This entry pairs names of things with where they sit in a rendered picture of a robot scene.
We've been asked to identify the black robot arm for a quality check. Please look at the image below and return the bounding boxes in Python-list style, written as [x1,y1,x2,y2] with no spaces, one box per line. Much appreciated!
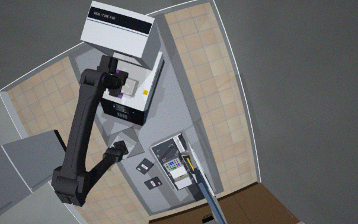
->
[51,55,129,207]

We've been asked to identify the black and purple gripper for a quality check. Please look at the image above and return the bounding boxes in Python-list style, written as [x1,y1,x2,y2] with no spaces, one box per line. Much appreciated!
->
[108,69,129,98]

